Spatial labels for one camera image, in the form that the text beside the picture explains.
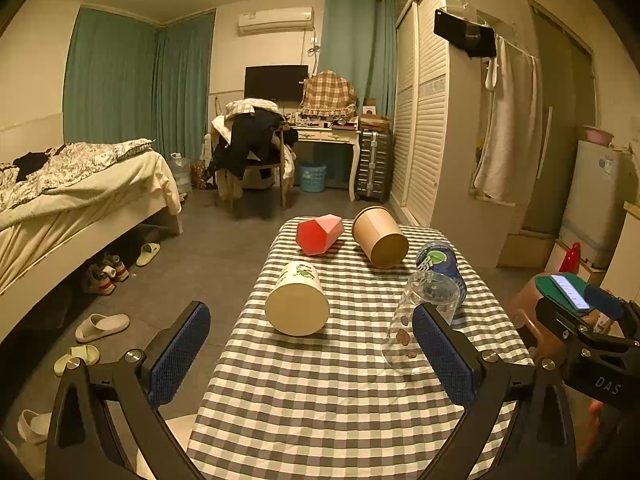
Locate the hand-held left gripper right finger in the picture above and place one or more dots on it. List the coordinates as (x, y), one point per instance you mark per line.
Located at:
(442, 355)

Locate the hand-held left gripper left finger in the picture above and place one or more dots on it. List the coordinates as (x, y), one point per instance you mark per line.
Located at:
(180, 355)

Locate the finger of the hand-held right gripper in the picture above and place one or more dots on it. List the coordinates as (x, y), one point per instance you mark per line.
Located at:
(560, 317)
(602, 301)

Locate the clear glass cup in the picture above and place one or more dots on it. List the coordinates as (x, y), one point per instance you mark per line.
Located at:
(402, 330)

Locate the blue and green cup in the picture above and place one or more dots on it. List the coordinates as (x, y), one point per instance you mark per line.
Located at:
(440, 262)

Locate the white cup with green print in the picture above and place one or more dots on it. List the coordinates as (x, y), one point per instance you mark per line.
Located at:
(295, 305)

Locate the brown paper cup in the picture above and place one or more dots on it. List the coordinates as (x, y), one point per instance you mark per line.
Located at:
(382, 240)

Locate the red faceted cup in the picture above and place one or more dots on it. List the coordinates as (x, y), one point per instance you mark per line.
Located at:
(317, 237)

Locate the person's right hand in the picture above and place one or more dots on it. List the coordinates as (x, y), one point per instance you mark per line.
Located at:
(596, 425)

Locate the smartphone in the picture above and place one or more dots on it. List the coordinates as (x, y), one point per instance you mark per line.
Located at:
(570, 290)

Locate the brown plastic stool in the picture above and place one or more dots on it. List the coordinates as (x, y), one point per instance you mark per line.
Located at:
(530, 310)

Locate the green pad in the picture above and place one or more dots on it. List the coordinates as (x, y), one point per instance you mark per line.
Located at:
(547, 287)

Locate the red bottle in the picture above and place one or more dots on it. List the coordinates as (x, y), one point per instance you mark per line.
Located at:
(570, 260)

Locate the white slipper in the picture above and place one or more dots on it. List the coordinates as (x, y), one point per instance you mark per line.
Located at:
(100, 327)
(32, 427)

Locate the small white fridge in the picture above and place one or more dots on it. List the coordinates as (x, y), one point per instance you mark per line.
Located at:
(595, 200)

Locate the pale green slipper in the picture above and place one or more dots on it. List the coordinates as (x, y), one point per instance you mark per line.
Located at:
(75, 360)

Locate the cream slipper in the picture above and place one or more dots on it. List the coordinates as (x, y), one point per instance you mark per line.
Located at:
(148, 254)

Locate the pair of sneakers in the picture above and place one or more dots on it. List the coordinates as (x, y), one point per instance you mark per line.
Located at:
(102, 277)

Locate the checkered tablecloth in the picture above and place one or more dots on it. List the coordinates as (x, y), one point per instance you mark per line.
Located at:
(320, 400)

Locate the pink basin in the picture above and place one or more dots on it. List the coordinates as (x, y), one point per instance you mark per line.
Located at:
(597, 135)

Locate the bed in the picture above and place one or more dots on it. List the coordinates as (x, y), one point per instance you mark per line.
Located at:
(75, 220)

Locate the clear water jug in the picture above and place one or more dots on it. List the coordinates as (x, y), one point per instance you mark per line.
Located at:
(181, 172)

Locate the white hanging towel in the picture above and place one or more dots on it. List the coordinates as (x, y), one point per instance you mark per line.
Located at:
(507, 125)

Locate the wooden chair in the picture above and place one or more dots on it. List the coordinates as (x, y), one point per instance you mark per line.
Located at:
(280, 180)

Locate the grey suitcase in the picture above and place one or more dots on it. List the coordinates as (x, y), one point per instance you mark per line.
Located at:
(372, 165)

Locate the patterned blanket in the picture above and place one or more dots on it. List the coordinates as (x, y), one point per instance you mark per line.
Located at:
(75, 162)

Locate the blue plastic basket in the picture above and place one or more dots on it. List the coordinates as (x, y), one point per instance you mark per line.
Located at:
(313, 177)

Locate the white louvred wardrobe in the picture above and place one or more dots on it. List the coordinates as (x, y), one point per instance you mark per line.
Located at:
(425, 135)

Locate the pile of dark clothes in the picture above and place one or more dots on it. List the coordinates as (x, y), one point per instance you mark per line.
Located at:
(250, 140)

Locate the black cloth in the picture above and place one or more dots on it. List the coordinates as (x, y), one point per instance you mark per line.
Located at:
(30, 165)

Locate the cardboard box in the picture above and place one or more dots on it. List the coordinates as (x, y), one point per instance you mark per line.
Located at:
(374, 122)

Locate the white desk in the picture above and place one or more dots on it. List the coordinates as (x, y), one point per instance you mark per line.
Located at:
(325, 135)

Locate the teal curtain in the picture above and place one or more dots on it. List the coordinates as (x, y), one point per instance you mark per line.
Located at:
(355, 45)
(115, 75)

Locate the black television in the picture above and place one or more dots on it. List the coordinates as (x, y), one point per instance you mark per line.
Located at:
(272, 82)

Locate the plaid cloth cover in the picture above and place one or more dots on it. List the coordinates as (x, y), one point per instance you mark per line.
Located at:
(327, 91)

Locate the black hanging bag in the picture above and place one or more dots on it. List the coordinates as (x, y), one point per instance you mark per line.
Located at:
(462, 32)

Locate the white air conditioner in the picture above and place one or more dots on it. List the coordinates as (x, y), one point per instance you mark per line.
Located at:
(275, 20)

